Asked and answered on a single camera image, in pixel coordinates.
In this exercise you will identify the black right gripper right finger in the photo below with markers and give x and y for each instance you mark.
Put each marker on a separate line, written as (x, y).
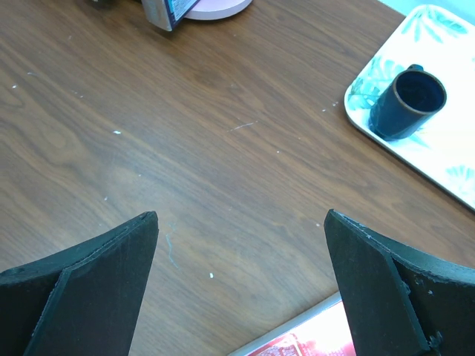
(399, 300)

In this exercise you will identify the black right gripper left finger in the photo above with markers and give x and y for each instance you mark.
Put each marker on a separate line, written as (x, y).
(84, 300)

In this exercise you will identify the red toothpaste box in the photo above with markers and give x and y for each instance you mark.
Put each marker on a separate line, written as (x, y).
(320, 330)

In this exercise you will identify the purple toothpaste box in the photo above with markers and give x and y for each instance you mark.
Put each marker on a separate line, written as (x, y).
(166, 14)

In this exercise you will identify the pink three-tier shelf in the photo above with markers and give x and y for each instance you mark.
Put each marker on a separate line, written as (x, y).
(210, 10)

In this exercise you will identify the dark blue mug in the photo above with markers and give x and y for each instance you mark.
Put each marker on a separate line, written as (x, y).
(411, 99)

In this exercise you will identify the floral serving tray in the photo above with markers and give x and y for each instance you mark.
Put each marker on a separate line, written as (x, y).
(442, 149)

